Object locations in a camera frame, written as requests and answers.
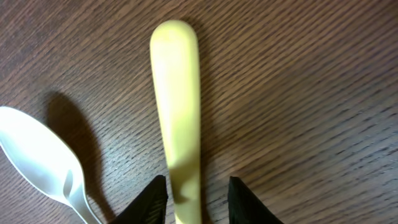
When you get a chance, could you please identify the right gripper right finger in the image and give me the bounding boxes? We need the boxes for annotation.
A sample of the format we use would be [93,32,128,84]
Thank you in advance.
[228,176,283,224]

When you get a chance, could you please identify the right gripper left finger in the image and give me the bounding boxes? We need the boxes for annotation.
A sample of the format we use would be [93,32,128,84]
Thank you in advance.
[111,175,168,224]

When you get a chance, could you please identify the white spoon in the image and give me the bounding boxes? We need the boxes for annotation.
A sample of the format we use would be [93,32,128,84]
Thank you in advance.
[1,106,101,223]

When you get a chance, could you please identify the yellow plastic spoon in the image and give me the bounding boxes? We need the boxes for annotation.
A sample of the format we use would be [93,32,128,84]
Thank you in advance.
[150,20,202,223]

